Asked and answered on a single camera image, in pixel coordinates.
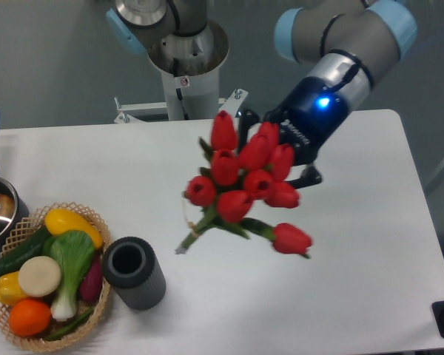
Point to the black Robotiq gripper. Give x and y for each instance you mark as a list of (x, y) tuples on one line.
[(307, 117)]

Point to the red tulip bouquet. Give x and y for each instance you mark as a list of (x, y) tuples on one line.
[(238, 175)]

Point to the dark grey ribbed vase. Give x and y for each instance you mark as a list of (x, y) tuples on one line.
[(132, 269)]

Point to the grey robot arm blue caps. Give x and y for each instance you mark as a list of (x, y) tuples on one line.
[(351, 45)]

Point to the green bok choy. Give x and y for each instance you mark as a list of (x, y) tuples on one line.
[(74, 252)]

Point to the yellow squash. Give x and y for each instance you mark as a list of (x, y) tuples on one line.
[(58, 221)]

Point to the purple sweet potato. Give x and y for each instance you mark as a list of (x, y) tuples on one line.
[(90, 287)]

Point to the woven wicker basket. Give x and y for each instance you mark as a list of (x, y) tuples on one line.
[(19, 234)]

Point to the green chili pepper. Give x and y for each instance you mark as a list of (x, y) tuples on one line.
[(71, 327)]

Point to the green cucumber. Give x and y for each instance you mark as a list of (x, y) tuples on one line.
[(31, 247)]

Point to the beige round bun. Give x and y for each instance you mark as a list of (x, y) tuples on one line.
[(39, 276)]

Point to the orange fruit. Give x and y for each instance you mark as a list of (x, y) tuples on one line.
[(29, 317)]

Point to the yellow bell pepper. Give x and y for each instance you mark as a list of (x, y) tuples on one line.
[(10, 291)]

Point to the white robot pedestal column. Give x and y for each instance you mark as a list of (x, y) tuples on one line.
[(189, 68)]

